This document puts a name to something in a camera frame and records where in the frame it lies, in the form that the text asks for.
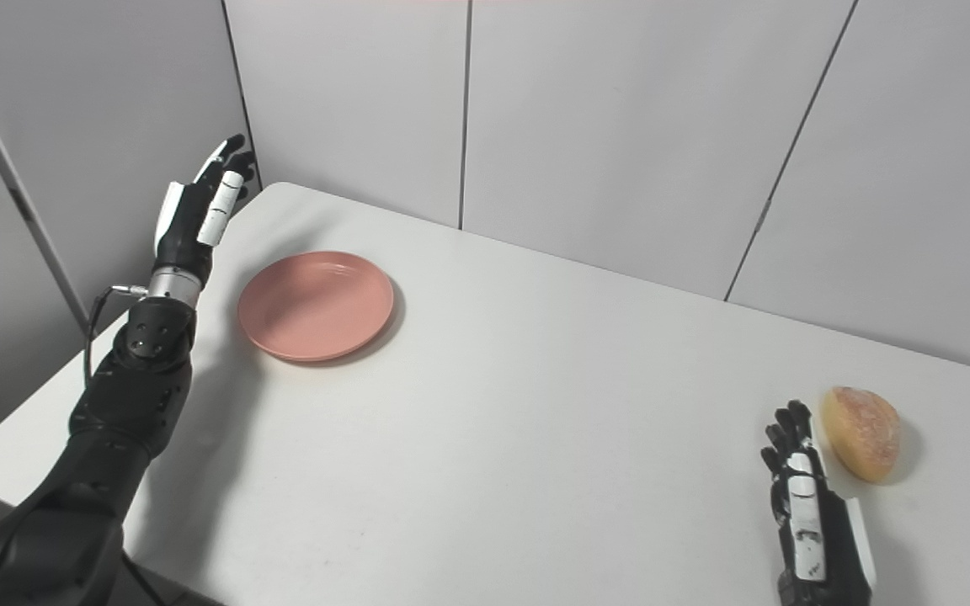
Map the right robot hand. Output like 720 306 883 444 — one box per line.
759 400 878 606

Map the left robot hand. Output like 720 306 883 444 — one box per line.
152 134 256 284

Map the bread roll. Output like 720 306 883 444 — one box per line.
820 386 902 484

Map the pink plate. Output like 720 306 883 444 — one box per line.
237 250 396 363

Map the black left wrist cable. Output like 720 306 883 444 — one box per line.
81 284 151 390

